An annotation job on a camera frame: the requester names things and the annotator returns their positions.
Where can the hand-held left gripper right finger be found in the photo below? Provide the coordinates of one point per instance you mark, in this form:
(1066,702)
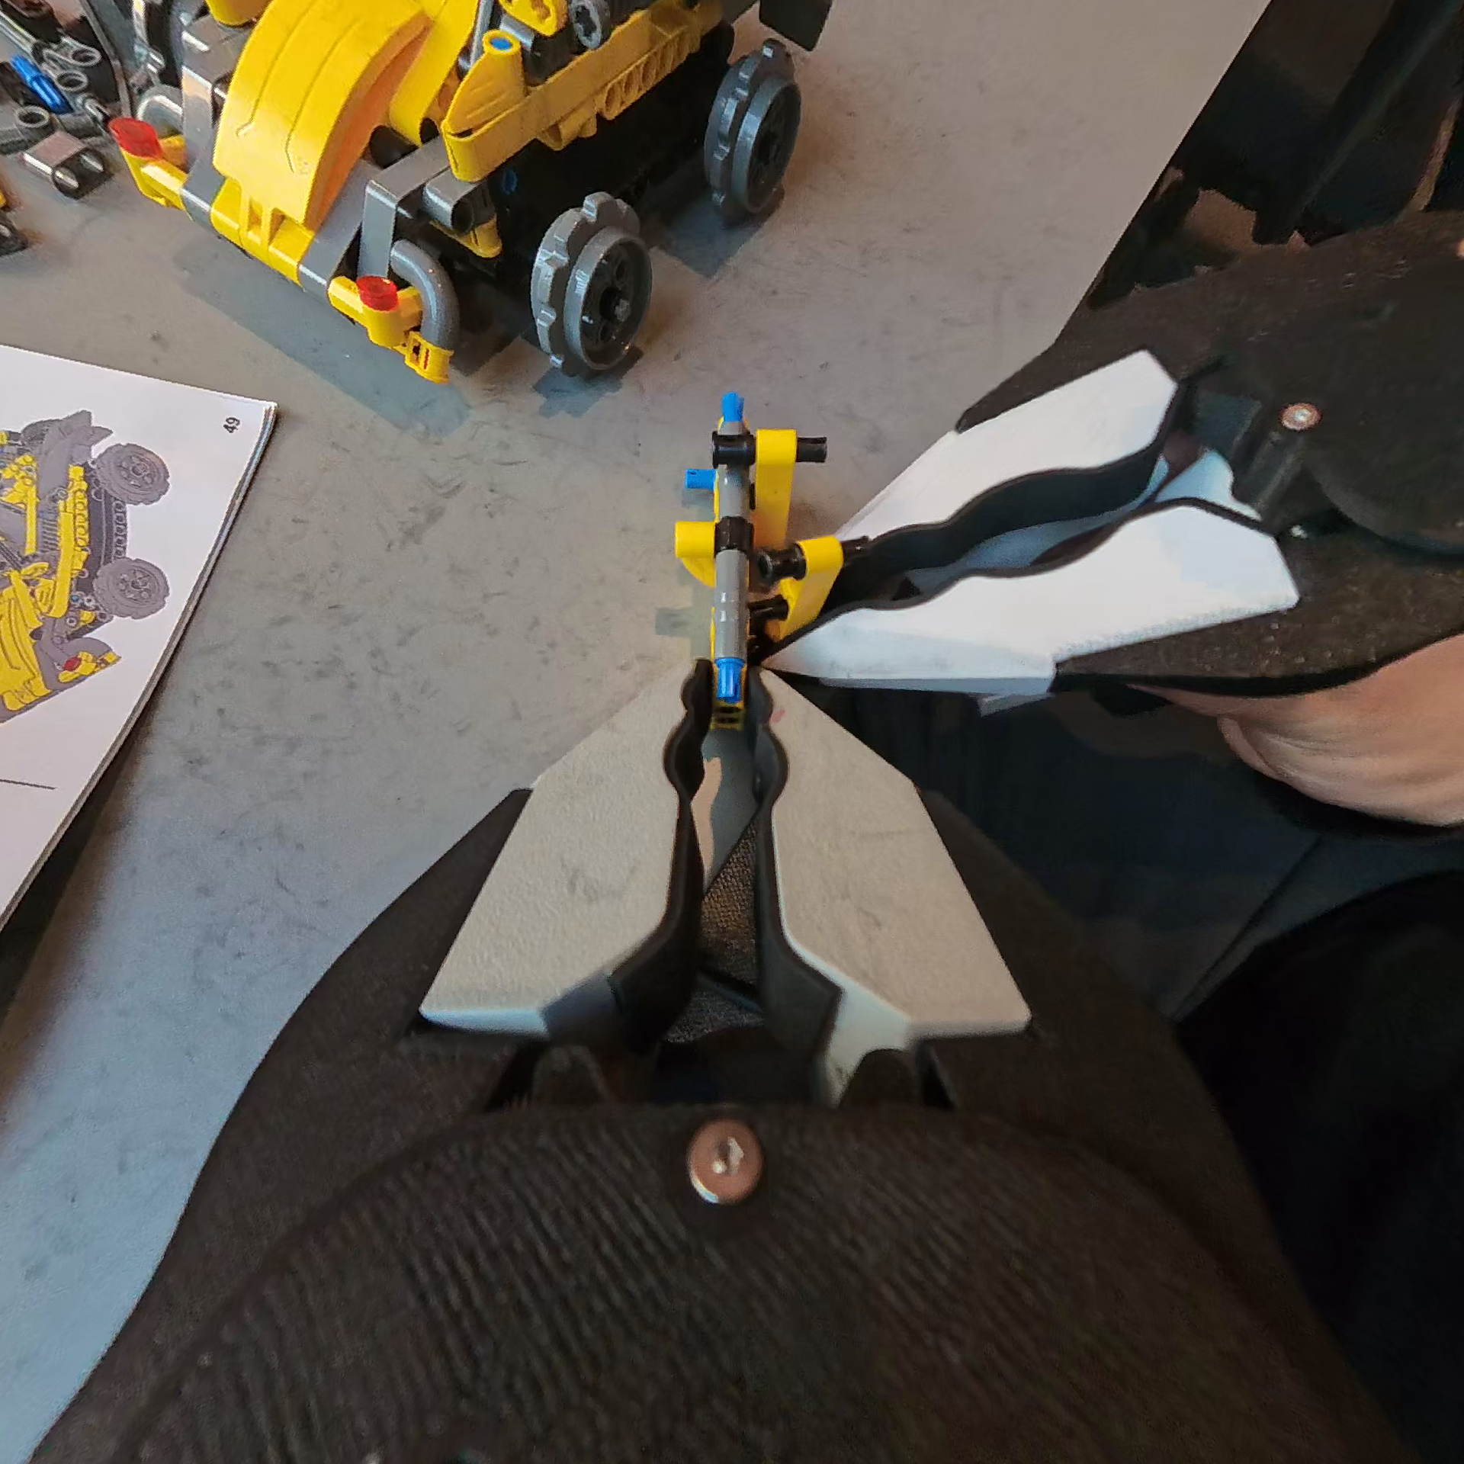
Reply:
(893,904)

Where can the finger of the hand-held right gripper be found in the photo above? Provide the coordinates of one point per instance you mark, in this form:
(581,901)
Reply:
(1053,435)
(1121,596)

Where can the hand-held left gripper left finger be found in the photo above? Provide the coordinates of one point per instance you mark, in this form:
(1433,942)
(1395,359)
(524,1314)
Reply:
(572,904)

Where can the yellow panel with grey axle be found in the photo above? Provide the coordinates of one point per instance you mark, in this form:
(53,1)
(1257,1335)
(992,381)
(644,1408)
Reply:
(733,573)

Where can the grey desk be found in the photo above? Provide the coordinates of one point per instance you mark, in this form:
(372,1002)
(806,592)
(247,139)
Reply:
(457,688)

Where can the person's right hand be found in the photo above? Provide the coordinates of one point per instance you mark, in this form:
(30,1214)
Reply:
(1372,744)

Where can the black swivel chair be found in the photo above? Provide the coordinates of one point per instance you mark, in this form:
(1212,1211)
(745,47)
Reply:
(1315,115)

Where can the brick instruction booklet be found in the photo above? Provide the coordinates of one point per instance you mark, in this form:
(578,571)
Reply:
(114,550)

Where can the yellow grey brick vehicle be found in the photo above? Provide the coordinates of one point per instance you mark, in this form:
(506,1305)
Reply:
(321,115)

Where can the pile of loose brick pieces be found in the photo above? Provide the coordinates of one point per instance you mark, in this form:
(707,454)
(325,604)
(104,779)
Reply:
(58,104)

